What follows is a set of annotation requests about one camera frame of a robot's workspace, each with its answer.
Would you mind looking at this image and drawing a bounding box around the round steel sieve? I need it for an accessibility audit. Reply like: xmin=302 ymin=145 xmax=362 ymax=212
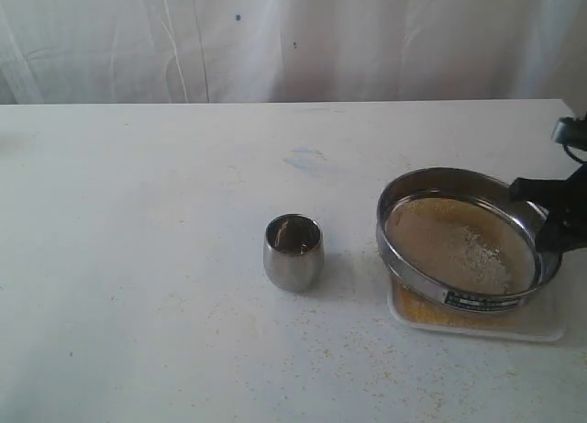
xmin=376 ymin=167 xmax=562 ymax=314

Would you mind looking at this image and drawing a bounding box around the white backdrop curtain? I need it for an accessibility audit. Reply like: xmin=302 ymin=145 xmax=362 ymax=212
xmin=1 ymin=0 xmax=586 ymax=111

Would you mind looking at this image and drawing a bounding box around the yellow grain pile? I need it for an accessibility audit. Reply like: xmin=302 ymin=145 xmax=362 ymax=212
xmin=393 ymin=285 xmax=517 ymax=328

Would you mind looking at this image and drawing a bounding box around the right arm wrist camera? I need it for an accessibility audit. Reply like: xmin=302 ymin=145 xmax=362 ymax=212
xmin=551 ymin=117 xmax=586 ymax=164

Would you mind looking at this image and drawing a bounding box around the stainless steel cup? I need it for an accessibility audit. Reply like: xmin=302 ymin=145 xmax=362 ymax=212
xmin=263 ymin=213 xmax=325 ymax=293

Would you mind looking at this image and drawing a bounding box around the white plastic tray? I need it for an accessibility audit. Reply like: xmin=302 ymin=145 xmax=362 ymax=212
xmin=387 ymin=281 xmax=567 ymax=342

